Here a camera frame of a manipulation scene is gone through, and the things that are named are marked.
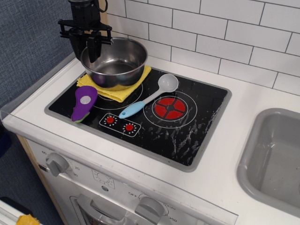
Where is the stainless steel pot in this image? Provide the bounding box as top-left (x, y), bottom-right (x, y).
top-left (80, 37), bottom-right (148, 90)

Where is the yellow folded cloth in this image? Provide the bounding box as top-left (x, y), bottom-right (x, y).
top-left (76, 66), bottom-right (152, 103)

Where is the grey sink basin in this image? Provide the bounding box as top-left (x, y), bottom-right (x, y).
top-left (237, 108), bottom-right (300, 217)

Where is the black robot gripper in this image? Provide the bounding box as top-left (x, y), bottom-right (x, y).
top-left (58, 0), bottom-right (113, 63)

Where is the grey left oven knob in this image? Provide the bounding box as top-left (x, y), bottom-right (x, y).
top-left (46, 153), bottom-right (69, 177)

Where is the white toy oven front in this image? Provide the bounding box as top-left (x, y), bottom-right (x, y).
top-left (28, 141), bottom-right (197, 225)

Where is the grey oven knob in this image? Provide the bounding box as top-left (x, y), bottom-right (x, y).
top-left (135, 197), bottom-right (169, 225)
top-left (46, 153), bottom-right (69, 177)

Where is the yellow cloth scrap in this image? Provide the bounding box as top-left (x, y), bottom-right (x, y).
top-left (16, 214), bottom-right (41, 225)

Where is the purple toy eggplant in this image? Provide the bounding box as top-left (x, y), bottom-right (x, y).
top-left (71, 86), bottom-right (98, 122)

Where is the black toy stovetop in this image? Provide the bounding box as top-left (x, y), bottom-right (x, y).
top-left (44, 57), bottom-right (233, 173)

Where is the grey right oven knob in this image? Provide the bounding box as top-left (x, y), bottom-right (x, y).
top-left (135, 197), bottom-right (169, 225)

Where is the grey spoon blue handle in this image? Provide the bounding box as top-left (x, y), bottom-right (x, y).
top-left (119, 74), bottom-right (179, 119)

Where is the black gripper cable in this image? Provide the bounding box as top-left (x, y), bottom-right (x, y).
top-left (92, 0), bottom-right (109, 12)

